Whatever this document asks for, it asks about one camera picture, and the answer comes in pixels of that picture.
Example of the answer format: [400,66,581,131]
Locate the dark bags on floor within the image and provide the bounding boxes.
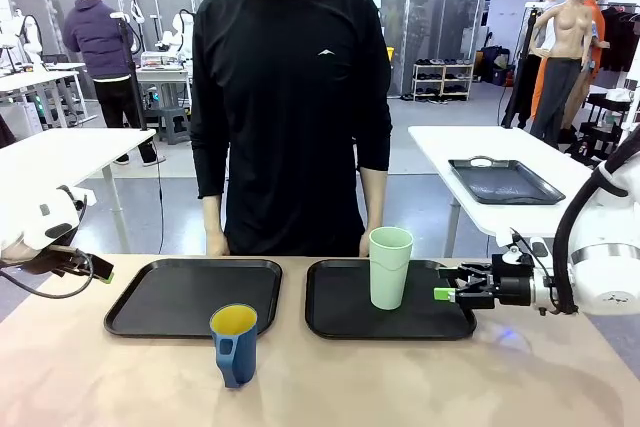
[478,45,512,87]

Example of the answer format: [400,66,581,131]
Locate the person in purple jacket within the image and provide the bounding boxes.
[62,0,166,168]

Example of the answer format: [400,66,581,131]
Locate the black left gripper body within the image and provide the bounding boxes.
[27,245,91,278]

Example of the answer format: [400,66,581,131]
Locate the black rectangular plastic tray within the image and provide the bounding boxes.
[103,258,284,339]
[305,258,478,341]

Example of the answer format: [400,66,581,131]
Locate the blue mug yellow inside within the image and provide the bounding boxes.
[209,302,259,390]

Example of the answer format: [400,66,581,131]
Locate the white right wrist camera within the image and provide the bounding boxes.
[501,241,549,264]

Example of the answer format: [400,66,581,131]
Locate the black tray with handle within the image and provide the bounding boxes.
[447,155,567,206]

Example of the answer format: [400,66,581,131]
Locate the black hanging cable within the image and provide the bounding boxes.
[156,139,167,256]

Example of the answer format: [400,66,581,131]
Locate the pale green tall cup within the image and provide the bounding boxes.
[368,226,414,311]

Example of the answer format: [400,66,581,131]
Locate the mannequin in orange clothes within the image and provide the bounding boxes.
[582,0,610,73]

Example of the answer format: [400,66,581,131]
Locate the white mannequin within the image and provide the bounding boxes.
[542,0,564,56]

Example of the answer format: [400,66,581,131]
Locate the wooden shoe rack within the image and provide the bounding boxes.
[412,57,475,102]

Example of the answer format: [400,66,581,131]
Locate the black utility cart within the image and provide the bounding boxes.
[567,89,639,161]

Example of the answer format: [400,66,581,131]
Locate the white background workbench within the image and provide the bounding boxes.
[0,62,90,129]

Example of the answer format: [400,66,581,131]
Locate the black corrugated cable conduit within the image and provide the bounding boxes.
[552,166,629,316]

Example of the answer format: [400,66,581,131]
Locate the beige mannequin grey trousers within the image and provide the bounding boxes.
[528,0,601,148]

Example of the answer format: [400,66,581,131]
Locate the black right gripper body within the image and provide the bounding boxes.
[492,253,535,309]

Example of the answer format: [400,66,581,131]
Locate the person in black shirt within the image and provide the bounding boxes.
[189,0,392,257]

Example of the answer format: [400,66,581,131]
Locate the white side table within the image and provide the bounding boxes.
[0,127,157,254]
[407,125,596,258]

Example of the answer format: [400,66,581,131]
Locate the rack of dark clothes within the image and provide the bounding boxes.
[597,4,640,73]

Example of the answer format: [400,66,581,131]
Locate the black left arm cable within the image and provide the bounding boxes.
[0,248,96,299]

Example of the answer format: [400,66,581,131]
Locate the person's right forearm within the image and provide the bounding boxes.
[201,195,225,236]

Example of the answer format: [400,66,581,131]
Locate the grey step stool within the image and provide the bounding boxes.
[157,106,192,146]

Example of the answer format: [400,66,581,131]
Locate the person's left forearm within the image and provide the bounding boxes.
[359,166,389,241]

